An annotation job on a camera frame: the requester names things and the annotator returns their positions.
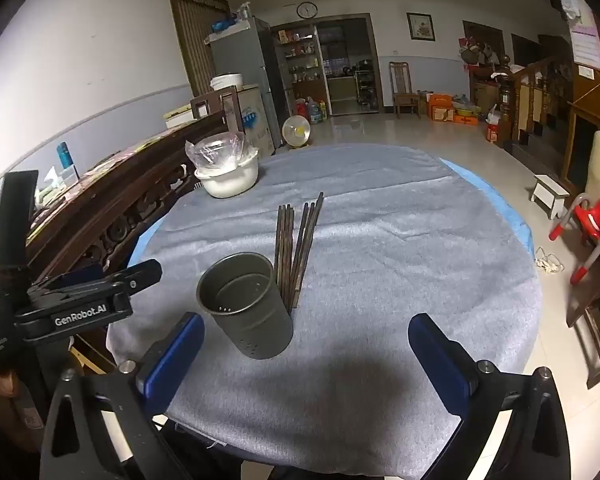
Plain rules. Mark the wall calendar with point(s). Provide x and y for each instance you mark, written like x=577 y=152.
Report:
x=585 y=30

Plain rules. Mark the small white floor fan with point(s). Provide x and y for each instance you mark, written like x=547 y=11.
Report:
x=296 y=132

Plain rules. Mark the carved dark wooden bench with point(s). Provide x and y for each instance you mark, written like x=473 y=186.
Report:
x=115 y=195

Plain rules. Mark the white plastic bowl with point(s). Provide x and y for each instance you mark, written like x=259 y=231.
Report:
x=227 y=180

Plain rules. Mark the grey felt tablecloth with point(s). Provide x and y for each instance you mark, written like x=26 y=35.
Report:
x=390 y=270

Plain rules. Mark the brown door curtain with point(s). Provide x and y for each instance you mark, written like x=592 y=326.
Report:
x=197 y=45

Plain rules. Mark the grey refrigerator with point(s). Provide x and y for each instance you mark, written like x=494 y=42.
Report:
x=247 y=50

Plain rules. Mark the framed wall picture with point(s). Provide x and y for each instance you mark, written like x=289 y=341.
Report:
x=420 y=26

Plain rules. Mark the white bucket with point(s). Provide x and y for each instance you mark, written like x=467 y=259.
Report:
x=226 y=81

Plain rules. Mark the red and white bag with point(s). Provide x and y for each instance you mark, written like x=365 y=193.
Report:
x=494 y=127

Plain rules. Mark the round wall clock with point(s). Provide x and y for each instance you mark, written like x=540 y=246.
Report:
x=307 y=9

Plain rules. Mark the person's left hand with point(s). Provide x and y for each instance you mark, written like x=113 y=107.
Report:
x=7 y=410

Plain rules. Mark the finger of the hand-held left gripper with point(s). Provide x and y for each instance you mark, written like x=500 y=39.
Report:
x=82 y=275
x=139 y=274

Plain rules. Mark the blue under cloth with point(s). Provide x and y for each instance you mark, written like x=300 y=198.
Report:
x=511 y=210

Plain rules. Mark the shelf with jars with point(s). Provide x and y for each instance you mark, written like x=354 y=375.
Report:
x=300 y=60

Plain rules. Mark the clear water jug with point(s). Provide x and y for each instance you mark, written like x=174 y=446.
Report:
x=316 y=112

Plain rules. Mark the brown wooden chair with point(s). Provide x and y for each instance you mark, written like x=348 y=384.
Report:
x=404 y=90

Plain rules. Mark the bundle of dark chopsticks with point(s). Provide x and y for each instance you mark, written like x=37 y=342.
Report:
x=300 y=250

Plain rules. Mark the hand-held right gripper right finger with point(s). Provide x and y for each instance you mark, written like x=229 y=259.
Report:
x=439 y=360

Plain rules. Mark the wooden stair railing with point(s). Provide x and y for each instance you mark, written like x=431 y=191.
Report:
x=530 y=95

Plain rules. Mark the small white stool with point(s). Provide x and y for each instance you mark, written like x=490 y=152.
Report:
x=550 y=194

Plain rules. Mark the orange cardboard box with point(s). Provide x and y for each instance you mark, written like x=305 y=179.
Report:
x=442 y=107

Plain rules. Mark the clear plastic bag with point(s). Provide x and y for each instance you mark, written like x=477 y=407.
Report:
x=215 y=149

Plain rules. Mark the red plastic child chair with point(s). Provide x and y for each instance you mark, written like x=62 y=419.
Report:
x=595 y=217

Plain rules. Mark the perforated metal utensil holder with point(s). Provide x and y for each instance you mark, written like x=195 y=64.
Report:
x=247 y=310

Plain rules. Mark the white chest freezer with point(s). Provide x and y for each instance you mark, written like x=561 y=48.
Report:
x=252 y=120

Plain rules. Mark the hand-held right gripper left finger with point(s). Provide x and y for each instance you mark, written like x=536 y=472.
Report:
x=176 y=355

